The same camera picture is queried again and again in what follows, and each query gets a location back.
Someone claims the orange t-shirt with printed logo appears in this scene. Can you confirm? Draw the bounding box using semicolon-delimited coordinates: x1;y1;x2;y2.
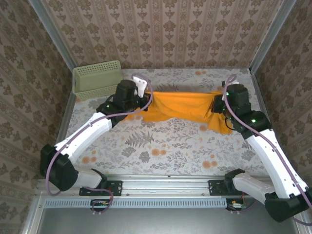
121;90;234;135

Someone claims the pale green perforated plastic basket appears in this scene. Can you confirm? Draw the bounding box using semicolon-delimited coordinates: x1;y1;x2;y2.
72;60;123;100

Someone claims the floral patterned table cover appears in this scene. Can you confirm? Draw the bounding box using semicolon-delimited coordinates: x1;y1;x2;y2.
58;68;271;176

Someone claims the small green circuit board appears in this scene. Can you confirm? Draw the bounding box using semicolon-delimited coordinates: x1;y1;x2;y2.
226;198;247;212
90;199;110;212

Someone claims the grey metal panel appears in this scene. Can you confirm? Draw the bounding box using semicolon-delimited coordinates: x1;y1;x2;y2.
36;207;300;234

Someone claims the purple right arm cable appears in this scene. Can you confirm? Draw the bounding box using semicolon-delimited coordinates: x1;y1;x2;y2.
223;74;312;226

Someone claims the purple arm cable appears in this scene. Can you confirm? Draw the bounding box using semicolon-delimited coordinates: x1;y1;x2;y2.
45;73;154;216
223;74;312;226

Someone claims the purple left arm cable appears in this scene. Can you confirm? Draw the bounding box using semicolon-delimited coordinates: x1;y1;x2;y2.
45;73;154;216

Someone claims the aluminium corner post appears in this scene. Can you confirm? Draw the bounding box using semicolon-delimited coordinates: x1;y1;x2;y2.
248;0;297;74
28;0;76;71

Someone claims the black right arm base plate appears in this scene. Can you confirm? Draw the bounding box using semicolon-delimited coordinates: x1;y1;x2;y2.
208;179;234;196

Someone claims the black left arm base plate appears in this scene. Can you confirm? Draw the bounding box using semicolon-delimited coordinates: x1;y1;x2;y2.
78;179;123;197

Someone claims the aluminium mounting rail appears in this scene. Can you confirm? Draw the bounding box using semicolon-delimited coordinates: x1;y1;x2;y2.
35;174;276;198

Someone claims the grey slotted cable duct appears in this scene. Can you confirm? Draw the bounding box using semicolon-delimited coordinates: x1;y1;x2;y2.
44;197;227;208

